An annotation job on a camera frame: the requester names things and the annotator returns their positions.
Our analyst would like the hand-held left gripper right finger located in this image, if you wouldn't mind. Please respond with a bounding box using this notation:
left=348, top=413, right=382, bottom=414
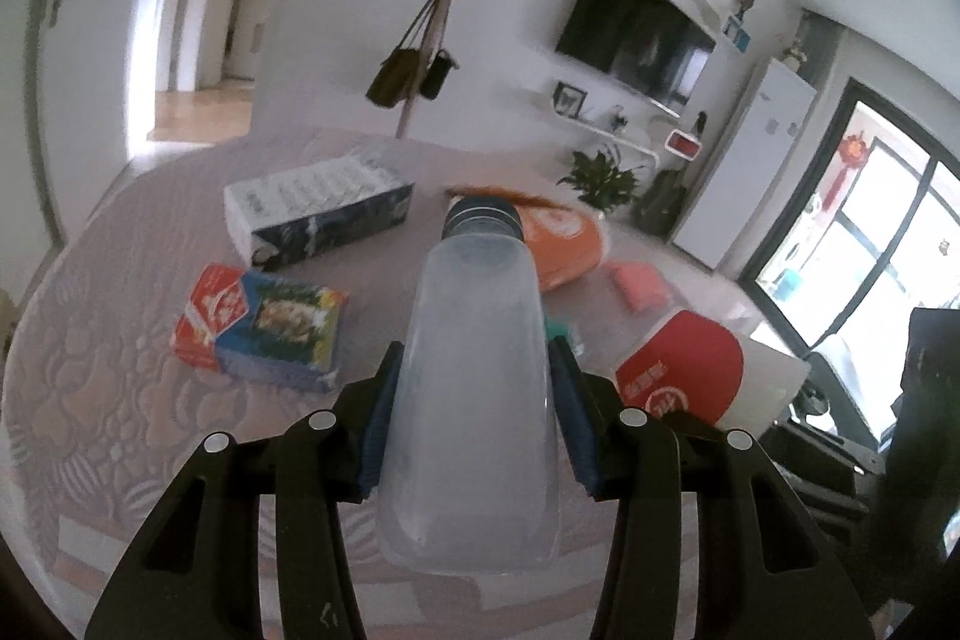
left=547, top=337, right=875, bottom=640

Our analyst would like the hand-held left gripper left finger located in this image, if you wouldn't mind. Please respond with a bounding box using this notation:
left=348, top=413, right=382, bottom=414
left=84, top=341, right=404, bottom=640

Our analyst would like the clear plastic bottle blue cap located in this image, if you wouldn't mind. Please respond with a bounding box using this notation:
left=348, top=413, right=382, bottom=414
left=374, top=196, right=565, bottom=573

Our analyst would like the red and white paper cup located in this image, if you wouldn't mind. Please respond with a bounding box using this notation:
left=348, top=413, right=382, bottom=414
left=613, top=309, right=745, bottom=426

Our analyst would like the red and blue carton box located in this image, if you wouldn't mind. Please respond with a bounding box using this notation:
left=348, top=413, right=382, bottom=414
left=173, top=263, right=350, bottom=393

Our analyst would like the pink sponge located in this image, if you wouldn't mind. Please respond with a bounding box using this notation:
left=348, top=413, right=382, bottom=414
left=606, top=261, right=668, bottom=313

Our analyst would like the white and blue tissue pack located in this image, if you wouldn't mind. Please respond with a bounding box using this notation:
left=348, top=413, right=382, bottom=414
left=223, top=145, right=416, bottom=270

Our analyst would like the green potted plant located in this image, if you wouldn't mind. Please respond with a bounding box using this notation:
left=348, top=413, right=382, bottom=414
left=559, top=149, right=644, bottom=212

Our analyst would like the red and white box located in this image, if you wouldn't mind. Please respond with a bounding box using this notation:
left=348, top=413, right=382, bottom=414
left=664, top=128, right=704, bottom=161

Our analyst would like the white refrigerator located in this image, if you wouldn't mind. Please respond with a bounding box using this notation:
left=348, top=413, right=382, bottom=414
left=670, top=58, right=818, bottom=271

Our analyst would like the framed photo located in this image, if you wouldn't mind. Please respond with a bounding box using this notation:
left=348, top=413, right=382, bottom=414
left=553, top=82, right=587, bottom=121

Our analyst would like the dark chair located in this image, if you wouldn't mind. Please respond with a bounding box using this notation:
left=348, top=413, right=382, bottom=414
left=870, top=307, right=960, bottom=640

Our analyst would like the dark brown handbag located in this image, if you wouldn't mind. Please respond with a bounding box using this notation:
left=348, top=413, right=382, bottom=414
left=366, top=0, right=447, bottom=109

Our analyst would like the small black bag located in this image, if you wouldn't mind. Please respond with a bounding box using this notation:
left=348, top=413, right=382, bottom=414
left=418, top=0, right=457, bottom=101

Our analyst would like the large window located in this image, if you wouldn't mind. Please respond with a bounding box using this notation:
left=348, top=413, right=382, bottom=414
left=739, top=77, right=960, bottom=356

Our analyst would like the red hanging ornament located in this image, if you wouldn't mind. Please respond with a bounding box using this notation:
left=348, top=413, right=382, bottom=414
left=827, top=131, right=871, bottom=208

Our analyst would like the flat screen television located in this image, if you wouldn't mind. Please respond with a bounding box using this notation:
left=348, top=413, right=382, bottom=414
left=556, top=0, right=717, bottom=108

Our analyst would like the white wall shelf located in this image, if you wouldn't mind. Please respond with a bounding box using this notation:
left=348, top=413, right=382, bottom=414
left=534, top=85, right=662, bottom=167

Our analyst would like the white door with handle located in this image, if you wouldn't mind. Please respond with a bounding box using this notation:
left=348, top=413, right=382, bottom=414
left=15, top=0, right=147, bottom=251

